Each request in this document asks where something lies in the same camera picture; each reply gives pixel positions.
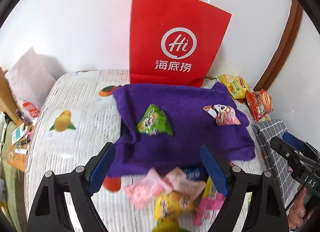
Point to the pink cartoon snack packet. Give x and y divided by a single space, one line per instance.
223 114

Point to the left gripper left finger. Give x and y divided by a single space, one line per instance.
98 167

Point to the wooden side table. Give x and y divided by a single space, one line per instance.
15 154

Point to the yellow chips bag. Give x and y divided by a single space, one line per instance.
237 86

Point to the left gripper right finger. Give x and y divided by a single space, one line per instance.
217 168

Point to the white plastic bag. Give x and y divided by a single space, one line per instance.
30 83

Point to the orange chips bag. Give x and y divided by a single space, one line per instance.
259 103

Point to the pink yellow snack bag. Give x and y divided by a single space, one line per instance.
210 202

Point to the yellow triangular snack packet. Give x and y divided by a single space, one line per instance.
172 205

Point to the purple towel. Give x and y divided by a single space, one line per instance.
137 153

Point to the pale pink snack packet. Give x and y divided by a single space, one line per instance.
177 178

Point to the brown wooden door frame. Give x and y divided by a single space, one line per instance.
284 48

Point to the right hand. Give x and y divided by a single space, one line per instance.
297 211

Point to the red paper bag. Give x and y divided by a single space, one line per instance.
174 42

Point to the pink round candy packet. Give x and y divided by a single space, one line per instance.
144 190

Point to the green triangular snack packet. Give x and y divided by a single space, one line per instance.
154 122

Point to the blue snack packet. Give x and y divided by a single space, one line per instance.
196 174

